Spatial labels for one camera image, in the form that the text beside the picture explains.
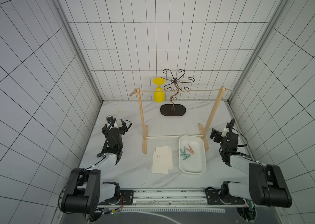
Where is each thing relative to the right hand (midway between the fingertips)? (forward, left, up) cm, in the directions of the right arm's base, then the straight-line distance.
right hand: (222, 128), depth 90 cm
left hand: (-4, +71, +6) cm, 71 cm away
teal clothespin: (-16, +25, -8) cm, 31 cm away
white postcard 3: (-24, +44, -10) cm, 51 cm away
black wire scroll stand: (+21, +31, -7) cm, 38 cm away
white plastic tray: (-15, +20, -9) cm, 27 cm away
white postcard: (-19, +38, -9) cm, 44 cm away
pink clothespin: (-12, +21, -8) cm, 26 cm away
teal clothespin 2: (-17, +24, -8) cm, 31 cm away
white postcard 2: (-17, +34, -9) cm, 38 cm away
